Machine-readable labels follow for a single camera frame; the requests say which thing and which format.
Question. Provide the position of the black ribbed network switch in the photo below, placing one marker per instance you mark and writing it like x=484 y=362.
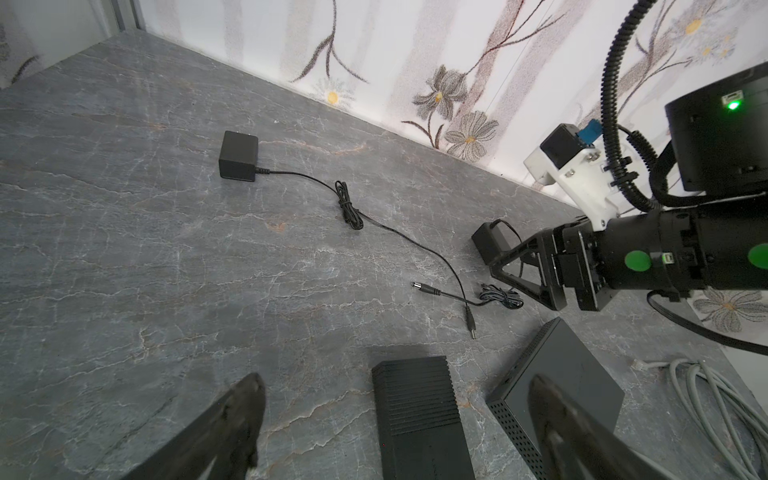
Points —
x=420 y=433

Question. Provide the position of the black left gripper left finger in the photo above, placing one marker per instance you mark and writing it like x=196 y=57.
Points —
x=219 y=444

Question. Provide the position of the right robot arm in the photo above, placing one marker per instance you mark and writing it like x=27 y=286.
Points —
x=711 y=229

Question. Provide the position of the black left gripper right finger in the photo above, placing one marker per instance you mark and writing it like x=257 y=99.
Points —
x=573 y=445

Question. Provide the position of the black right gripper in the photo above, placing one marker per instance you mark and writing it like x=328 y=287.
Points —
x=530 y=268

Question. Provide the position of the grey flat network switch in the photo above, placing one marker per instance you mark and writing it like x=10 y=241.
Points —
x=557 y=353

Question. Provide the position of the black power adapter with cable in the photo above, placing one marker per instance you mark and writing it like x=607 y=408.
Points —
x=238 y=159

